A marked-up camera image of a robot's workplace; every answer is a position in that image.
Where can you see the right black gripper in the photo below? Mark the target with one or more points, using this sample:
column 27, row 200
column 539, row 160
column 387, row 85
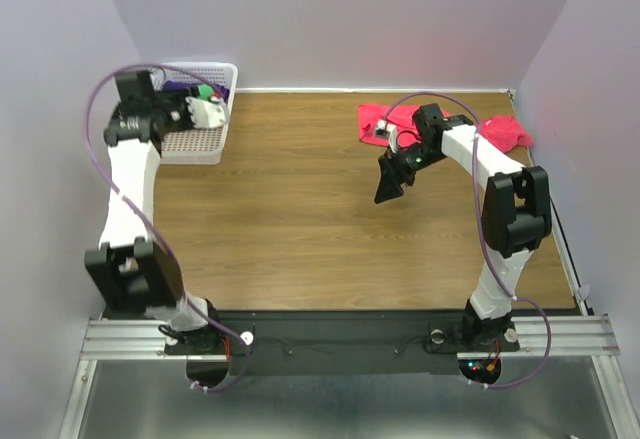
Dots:
column 392, row 167

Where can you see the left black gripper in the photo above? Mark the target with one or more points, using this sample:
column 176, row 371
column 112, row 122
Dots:
column 179, row 95

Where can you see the green towel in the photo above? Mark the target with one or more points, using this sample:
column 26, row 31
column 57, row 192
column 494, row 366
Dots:
column 204, row 91

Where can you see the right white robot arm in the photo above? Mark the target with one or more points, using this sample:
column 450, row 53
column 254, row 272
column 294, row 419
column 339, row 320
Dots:
column 512, row 205

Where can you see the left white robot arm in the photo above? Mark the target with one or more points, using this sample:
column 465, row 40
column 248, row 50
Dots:
column 132, row 267

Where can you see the white perforated plastic basket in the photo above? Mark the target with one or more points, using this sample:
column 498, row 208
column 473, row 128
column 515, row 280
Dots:
column 197, row 147

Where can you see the rolled purple towel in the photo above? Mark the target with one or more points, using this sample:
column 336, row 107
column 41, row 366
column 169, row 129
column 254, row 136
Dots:
column 225, row 92

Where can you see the red towel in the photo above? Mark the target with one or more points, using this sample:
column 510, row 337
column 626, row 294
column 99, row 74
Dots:
column 504, row 132

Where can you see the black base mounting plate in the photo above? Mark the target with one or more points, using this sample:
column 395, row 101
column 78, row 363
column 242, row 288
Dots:
column 325, row 343

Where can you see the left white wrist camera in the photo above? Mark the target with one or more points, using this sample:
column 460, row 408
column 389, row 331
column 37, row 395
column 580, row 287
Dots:
column 209, row 113

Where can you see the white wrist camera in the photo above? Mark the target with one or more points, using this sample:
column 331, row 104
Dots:
column 209, row 113
column 387, row 131

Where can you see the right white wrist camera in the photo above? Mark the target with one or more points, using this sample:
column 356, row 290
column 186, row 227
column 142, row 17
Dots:
column 387, row 131

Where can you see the aluminium frame rail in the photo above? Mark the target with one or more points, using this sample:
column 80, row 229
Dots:
column 571, row 336

